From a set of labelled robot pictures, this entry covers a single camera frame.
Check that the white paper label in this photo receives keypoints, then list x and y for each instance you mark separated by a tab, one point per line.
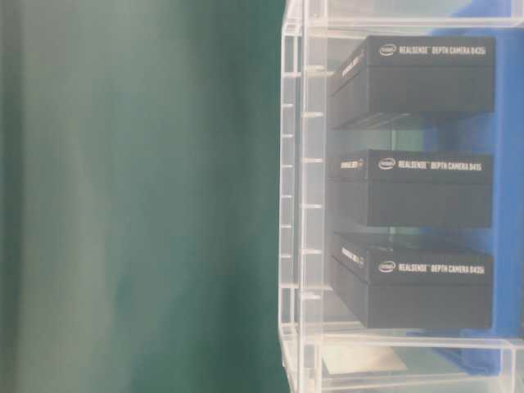
362	359

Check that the black realsense box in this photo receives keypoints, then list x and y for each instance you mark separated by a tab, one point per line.
391	77
411	281
413	189

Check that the green table cloth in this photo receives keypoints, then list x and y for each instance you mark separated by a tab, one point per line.
139	196

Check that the clear plastic storage case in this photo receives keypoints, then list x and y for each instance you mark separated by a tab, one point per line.
317	36

